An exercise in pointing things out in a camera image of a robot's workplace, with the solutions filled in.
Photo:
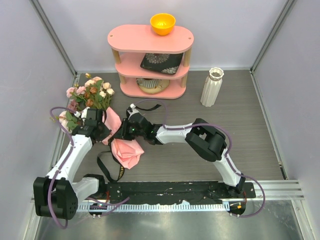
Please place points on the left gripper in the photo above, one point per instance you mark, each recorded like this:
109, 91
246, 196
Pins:
106, 133

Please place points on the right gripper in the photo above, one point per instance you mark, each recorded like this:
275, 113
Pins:
123, 134

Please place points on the pink wrapping paper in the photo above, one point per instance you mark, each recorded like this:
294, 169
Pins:
127, 152

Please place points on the mauve pink flower bunch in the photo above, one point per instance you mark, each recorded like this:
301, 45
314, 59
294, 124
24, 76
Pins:
75, 106

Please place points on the peach and orange flower bunch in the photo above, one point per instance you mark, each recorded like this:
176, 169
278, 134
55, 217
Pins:
95, 93

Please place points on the black ribbon with gold text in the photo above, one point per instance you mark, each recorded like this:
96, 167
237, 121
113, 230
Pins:
105, 170

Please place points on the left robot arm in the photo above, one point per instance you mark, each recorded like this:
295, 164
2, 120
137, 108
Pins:
56, 195

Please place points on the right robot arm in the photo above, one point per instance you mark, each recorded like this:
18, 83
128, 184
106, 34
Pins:
204, 138

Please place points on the white ribbed ceramic vase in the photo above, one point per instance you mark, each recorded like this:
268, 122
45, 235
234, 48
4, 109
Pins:
212, 86

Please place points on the pale pink flower stem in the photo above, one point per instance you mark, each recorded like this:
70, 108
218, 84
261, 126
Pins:
67, 120

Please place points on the pink three-tier shelf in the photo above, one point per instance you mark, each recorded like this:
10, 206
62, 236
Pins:
129, 44

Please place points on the black floral square plate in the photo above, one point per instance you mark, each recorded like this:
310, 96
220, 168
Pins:
164, 63

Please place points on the orange plastic bowl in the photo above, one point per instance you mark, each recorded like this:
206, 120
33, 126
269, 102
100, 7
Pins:
162, 23

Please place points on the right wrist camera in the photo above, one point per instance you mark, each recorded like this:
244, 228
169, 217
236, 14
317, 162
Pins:
131, 110

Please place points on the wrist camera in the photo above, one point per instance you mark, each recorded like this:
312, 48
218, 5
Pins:
82, 115
131, 110

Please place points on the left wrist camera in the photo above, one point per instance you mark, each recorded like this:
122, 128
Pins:
82, 115

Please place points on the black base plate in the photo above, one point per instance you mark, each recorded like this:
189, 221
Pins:
174, 192

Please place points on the aluminium rail frame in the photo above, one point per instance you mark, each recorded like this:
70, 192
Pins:
267, 190

